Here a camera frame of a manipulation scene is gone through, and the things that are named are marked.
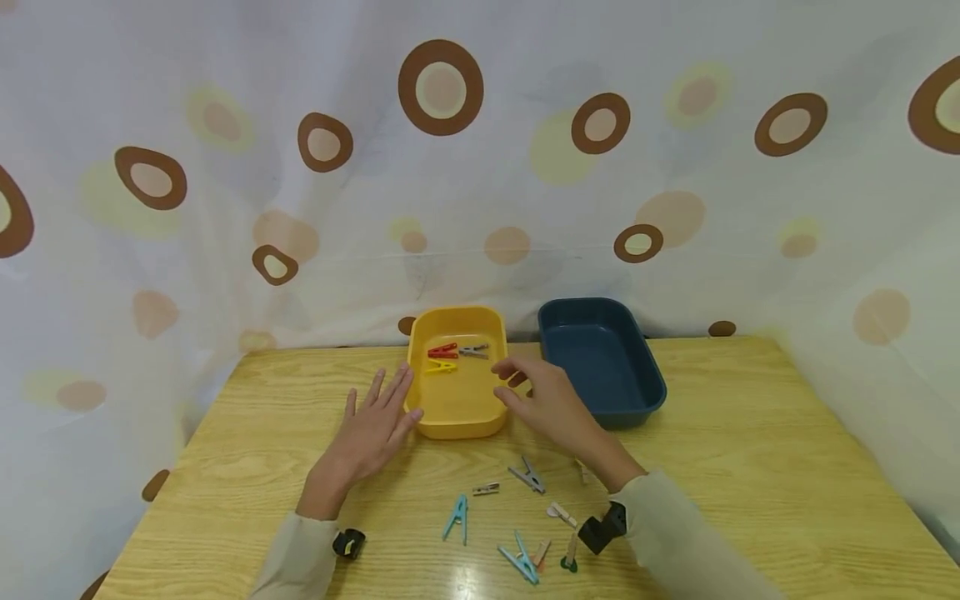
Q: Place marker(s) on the person's left hand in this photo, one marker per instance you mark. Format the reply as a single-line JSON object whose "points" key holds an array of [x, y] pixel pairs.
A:
{"points": [[367, 442]]}

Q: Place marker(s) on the person's right hand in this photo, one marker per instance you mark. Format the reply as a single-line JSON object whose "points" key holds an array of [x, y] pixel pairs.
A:
{"points": [[555, 408]]}

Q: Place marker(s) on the person's left ring finger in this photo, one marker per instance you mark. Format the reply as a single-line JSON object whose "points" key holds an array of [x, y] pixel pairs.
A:
{"points": [[375, 388]]}

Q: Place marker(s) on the person's left thumb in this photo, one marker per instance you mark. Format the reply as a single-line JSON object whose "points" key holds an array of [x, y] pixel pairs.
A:
{"points": [[411, 421]]}

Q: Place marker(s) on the person's right index finger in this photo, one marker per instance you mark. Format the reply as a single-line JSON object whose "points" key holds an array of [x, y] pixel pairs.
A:
{"points": [[510, 363]]}

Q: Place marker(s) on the person's left index finger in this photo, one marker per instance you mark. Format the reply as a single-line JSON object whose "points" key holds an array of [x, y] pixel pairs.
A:
{"points": [[407, 390]]}

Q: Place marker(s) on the person's left little finger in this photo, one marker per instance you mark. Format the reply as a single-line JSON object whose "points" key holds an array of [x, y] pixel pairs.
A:
{"points": [[351, 404]]}

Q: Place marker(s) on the person's left middle finger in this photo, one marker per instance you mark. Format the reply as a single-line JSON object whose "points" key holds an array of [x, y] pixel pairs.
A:
{"points": [[395, 385]]}

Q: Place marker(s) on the person's right thumb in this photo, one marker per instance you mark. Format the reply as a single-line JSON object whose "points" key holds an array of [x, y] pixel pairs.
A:
{"points": [[507, 400]]}

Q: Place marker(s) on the person's right fingers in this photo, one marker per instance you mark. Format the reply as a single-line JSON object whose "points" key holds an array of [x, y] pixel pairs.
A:
{"points": [[517, 380]]}

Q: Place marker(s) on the person's right forearm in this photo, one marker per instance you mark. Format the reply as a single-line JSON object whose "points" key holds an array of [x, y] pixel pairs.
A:
{"points": [[675, 542]]}

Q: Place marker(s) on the person's left forearm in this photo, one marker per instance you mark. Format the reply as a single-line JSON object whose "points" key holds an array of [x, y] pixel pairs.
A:
{"points": [[304, 550]]}

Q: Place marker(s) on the yellow clothespin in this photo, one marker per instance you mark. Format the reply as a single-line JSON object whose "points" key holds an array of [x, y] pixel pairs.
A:
{"points": [[441, 366]]}

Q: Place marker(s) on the yellow plastic tray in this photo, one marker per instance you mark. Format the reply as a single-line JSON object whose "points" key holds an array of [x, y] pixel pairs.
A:
{"points": [[465, 400]]}

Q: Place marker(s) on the red clothespin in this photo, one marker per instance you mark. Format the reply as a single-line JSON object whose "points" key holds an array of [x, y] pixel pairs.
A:
{"points": [[442, 351]]}

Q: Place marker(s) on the large grey clothespin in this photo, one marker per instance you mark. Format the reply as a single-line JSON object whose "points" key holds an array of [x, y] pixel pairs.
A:
{"points": [[529, 477]]}

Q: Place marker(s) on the dark blue plastic tray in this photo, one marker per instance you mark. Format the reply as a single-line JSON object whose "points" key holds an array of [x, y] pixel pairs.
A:
{"points": [[600, 354]]}

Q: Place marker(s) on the small brown grey clothespin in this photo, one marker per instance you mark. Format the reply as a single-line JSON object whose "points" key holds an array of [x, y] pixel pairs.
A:
{"points": [[486, 489]]}

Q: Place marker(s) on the light blue clothespin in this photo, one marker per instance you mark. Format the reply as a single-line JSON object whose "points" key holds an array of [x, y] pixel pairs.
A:
{"points": [[458, 517]]}

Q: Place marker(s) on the beige pink clothespin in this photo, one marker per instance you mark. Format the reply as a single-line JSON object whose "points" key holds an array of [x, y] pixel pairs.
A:
{"points": [[562, 513]]}

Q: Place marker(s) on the black wrist band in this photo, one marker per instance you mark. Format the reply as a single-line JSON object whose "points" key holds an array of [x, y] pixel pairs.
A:
{"points": [[349, 544], [602, 529]]}

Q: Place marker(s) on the large blue clothespin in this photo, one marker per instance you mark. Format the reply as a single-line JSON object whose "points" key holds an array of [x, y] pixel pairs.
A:
{"points": [[520, 563]]}

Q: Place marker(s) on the beige green clothespin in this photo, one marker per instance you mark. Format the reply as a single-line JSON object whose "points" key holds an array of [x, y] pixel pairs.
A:
{"points": [[571, 552]]}

